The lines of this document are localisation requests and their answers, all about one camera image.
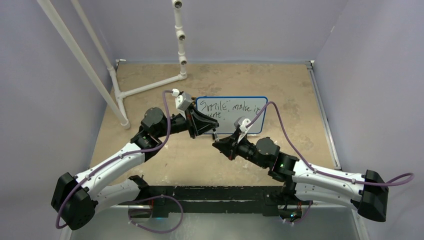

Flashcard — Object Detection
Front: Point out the white PVC pipe frame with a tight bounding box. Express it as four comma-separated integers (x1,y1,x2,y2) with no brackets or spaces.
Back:
37,0,188,130

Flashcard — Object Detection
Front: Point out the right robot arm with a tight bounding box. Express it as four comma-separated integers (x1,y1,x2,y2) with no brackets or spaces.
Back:
212,133,389,222

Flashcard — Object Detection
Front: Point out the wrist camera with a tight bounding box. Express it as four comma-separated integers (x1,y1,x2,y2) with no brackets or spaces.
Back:
234,116,251,144
171,88,193,112

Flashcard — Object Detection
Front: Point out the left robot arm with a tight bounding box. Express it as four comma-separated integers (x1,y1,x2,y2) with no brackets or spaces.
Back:
51,105,219,230

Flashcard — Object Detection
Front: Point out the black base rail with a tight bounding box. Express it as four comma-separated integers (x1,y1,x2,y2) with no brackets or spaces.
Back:
132,185,309,218

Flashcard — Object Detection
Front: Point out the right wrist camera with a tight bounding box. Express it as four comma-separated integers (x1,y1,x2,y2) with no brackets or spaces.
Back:
234,116,251,144

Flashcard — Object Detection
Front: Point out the white whiteboard marker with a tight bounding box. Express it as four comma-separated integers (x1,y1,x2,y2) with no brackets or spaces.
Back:
212,129,219,142

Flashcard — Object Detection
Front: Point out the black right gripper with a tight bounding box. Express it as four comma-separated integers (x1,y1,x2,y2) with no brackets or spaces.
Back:
214,127,268,168

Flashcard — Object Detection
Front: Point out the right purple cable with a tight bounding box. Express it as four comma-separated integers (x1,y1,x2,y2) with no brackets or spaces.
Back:
246,100,416,226

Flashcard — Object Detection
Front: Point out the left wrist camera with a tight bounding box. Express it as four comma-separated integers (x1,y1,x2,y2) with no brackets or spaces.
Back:
171,88,193,112

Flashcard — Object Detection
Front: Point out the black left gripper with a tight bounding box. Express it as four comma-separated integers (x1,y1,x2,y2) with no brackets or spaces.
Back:
156,106,219,141

